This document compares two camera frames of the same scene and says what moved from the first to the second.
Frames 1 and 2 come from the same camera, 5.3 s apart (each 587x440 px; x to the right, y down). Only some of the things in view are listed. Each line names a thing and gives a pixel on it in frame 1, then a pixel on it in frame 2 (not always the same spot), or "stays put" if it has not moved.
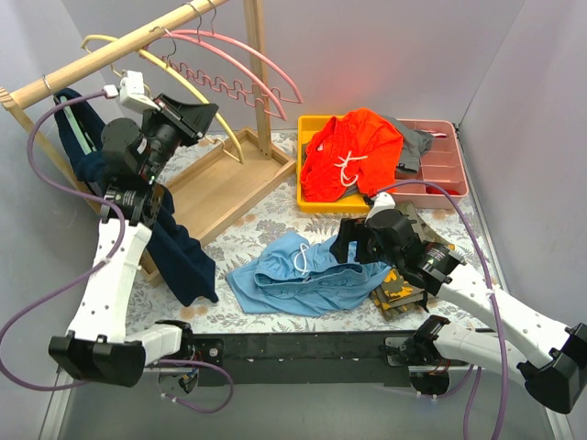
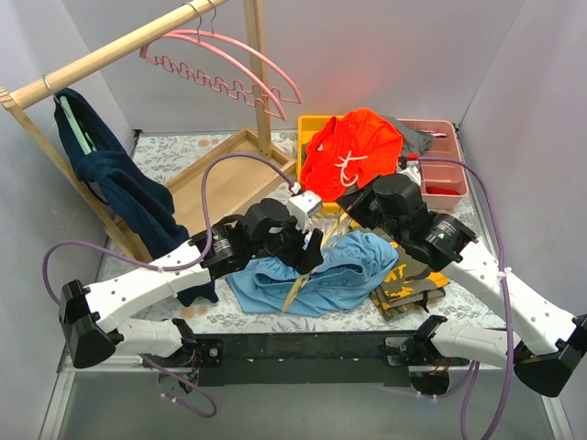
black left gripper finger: (193, 118) -> (312, 256)
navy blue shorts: (175, 250) stays put
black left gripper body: (181, 119) -> (302, 250)
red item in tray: (436, 191) stays put
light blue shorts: (293, 276) stays put
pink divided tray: (442, 165) stays put
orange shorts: (361, 148) stays put
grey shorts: (415, 143) stays put
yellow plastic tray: (307, 125) stays put
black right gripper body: (360, 240) -> (356, 204)
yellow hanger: (175, 70) -> (308, 273)
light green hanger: (78, 130) stays put
